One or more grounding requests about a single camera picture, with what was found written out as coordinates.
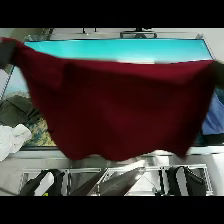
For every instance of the white garment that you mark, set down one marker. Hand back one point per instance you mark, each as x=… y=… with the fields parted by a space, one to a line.
x=11 y=138

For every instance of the dark green garment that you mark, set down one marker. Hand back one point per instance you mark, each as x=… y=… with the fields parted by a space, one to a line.
x=15 y=111

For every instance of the dark red T-shirt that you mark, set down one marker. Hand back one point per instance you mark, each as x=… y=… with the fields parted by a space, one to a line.
x=116 y=106

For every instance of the blue garment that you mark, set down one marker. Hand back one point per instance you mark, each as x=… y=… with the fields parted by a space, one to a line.
x=215 y=116

